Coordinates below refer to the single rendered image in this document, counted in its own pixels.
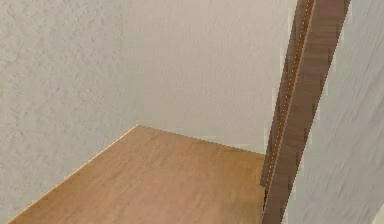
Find brown wooden room door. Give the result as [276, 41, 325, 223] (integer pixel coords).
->
[259, 0, 352, 224]

